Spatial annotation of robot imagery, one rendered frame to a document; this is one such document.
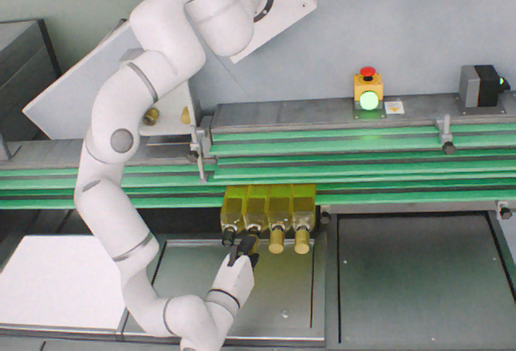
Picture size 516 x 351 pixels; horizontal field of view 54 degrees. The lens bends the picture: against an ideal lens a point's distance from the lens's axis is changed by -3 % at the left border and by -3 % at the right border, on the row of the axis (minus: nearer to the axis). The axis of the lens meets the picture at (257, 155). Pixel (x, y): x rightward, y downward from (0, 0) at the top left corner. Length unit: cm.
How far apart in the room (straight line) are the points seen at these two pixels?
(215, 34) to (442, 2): 61
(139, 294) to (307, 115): 63
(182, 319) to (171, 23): 52
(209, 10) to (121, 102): 23
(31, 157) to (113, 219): 79
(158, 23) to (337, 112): 61
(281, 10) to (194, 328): 74
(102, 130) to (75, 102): 74
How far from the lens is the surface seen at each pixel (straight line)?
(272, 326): 123
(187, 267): 140
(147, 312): 105
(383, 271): 138
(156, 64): 93
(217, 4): 97
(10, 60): 215
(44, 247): 161
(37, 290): 150
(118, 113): 89
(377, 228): 149
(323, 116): 136
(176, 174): 143
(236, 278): 110
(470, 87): 138
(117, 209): 92
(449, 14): 138
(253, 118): 138
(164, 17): 93
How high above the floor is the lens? 201
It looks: 54 degrees down
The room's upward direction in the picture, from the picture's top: 170 degrees counter-clockwise
